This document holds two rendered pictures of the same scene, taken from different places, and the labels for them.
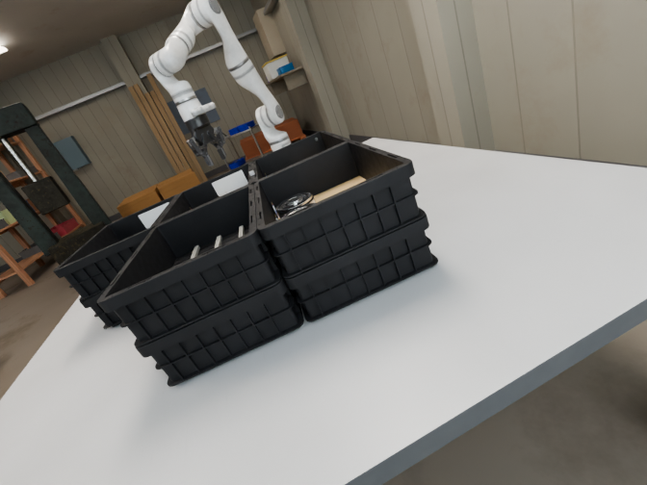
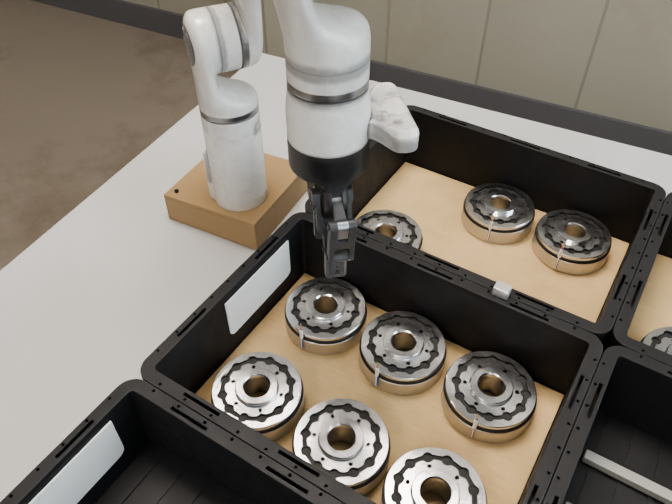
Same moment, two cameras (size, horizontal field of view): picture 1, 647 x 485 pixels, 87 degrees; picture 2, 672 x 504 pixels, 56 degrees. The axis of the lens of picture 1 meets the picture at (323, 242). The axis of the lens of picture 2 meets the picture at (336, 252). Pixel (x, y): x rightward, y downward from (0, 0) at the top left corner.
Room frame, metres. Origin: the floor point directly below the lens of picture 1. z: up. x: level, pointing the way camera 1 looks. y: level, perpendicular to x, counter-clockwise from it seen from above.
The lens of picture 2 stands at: (0.96, 0.62, 1.47)
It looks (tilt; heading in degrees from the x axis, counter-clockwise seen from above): 45 degrees down; 304
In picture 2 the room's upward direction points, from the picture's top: straight up
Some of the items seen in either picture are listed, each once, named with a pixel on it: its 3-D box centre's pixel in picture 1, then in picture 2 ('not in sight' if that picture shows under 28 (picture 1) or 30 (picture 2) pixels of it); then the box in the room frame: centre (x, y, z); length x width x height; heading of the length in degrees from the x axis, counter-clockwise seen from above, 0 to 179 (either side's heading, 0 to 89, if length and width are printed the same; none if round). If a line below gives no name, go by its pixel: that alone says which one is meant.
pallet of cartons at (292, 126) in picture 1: (271, 140); not in sight; (7.88, 0.14, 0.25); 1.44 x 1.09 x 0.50; 98
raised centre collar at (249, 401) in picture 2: not in sight; (256, 387); (1.25, 0.34, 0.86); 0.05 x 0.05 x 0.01
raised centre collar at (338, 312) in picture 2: not in sight; (325, 305); (1.26, 0.20, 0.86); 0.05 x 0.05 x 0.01
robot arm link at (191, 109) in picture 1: (193, 106); (348, 101); (1.22, 0.21, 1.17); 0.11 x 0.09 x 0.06; 46
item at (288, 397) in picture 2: not in sight; (257, 389); (1.25, 0.34, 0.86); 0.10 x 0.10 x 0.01
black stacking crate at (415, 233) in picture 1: (341, 238); not in sight; (0.76, -0.05, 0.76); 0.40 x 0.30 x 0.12; 2
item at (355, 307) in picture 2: not in sight; (325, 307); (1.26, 0.20, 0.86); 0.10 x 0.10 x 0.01
